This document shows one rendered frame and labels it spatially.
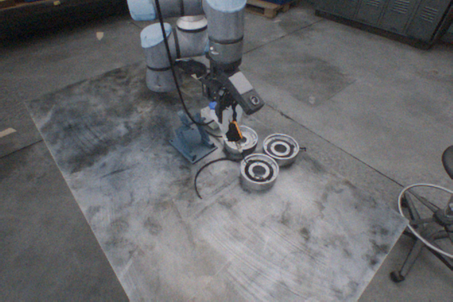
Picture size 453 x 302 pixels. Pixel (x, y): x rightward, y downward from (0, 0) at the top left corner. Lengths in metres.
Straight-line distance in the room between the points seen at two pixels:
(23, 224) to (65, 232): 0.27
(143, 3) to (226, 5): 0.17
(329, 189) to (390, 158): 1.45
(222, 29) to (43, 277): 1.50
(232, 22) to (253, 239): 0.48
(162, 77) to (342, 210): 0.78
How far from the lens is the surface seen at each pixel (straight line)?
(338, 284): 0.67
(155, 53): 1.04
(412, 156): 2.30
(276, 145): 0.83
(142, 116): 0.99
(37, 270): 1.76
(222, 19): 0.53
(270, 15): 4.21
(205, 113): 0.89
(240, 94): 0.57
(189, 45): 1.04
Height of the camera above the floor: 1.40
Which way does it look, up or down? 43 degrees down
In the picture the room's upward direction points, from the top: straight up
